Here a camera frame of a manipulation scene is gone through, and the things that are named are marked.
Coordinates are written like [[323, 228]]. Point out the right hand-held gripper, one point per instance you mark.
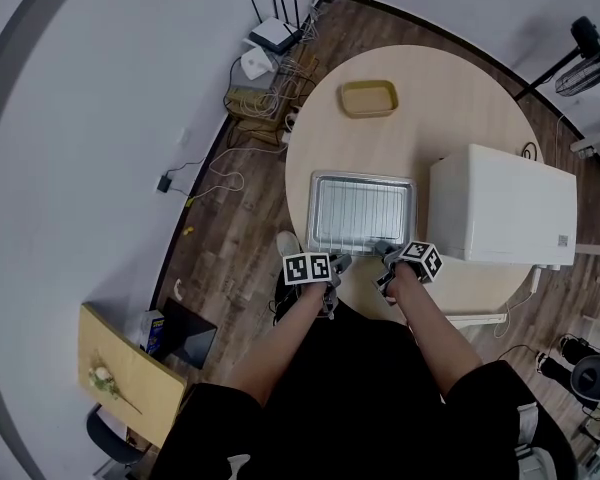
[[420, 260]]

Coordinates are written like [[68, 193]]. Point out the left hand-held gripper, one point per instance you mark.
[[305, 268]]

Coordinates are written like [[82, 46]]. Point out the silver baking tray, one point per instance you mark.
[[312, 218]]

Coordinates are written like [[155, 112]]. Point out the white toaster oven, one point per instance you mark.
[[500, 203]]

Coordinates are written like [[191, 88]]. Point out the person's right forearm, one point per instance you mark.
[[430, 338]]

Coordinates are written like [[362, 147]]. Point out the person's left forearm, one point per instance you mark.
[[280, 348]]

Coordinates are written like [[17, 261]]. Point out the person's white shoe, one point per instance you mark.
[[287, 243]]

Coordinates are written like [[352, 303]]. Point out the white long bar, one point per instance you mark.
[[480, 320]]

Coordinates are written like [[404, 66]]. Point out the person's black clothing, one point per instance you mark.
[[360, 408]]

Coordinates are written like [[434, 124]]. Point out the white power strip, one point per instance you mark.
[[290, 123]]

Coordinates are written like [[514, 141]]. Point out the yellow rectangular container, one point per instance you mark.
[[367, 99]]

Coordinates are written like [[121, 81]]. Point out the black square table base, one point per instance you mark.
[[190, 335]]

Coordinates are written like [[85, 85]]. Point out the black power adapter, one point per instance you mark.
[[164, 184]]

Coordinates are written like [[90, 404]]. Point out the blue yellow box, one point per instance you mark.
[[156, 335]]

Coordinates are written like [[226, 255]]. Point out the wooden desk white legs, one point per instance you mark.
[[597, 249]]

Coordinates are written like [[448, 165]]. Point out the small white box device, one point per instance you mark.
[[256, 63]]

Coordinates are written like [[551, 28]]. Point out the small clear bottle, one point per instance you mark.
[[586, 153]]

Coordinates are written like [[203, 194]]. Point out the small wooden table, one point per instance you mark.
[[130, 368]]

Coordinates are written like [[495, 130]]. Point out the white router black antennas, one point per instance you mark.
[[275, 35]]

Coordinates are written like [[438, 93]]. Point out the black round chair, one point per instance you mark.
[[592, 378]]

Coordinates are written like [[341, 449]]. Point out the white artificial flower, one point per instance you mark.
[[101, 375]]

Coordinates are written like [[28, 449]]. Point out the black standing fan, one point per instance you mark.
[[587, 35]]

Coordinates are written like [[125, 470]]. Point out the black folding chair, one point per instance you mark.
[[105, 438]]

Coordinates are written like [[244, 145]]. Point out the white wall socket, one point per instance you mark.
[[182, 136]]

